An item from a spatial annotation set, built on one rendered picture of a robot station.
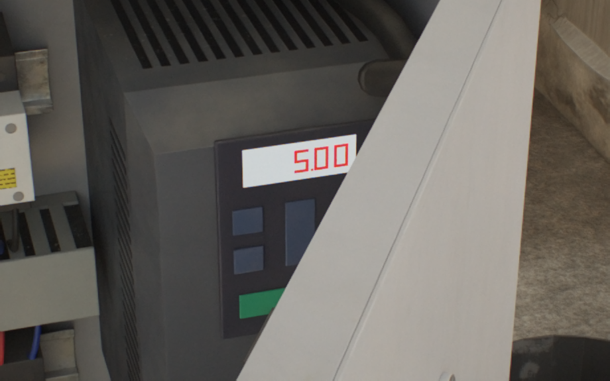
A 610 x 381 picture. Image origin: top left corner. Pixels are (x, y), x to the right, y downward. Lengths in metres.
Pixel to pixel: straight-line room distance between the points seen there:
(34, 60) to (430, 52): 0.34
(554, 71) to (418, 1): 2.52
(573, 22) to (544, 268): 0.65
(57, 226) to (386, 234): 0.42
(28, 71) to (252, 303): 0.19
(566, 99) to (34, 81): 2.46
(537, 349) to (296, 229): 1.42
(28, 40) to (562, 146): 2.39
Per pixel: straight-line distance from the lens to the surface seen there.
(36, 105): 0.76
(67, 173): 0.78
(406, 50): 0.63
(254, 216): 0.61
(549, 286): 2.62
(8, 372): 0.77
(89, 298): 0.75
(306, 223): 0.62
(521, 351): 2.02
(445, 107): 0.41
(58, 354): 0.84
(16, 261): 0.74
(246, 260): 0.62
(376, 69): 0.57
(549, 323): 2.53
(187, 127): 0.60
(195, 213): 0.61
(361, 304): 0.33
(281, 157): 0.60
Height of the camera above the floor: 1.44
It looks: 30 degrees down
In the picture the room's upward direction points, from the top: straight up
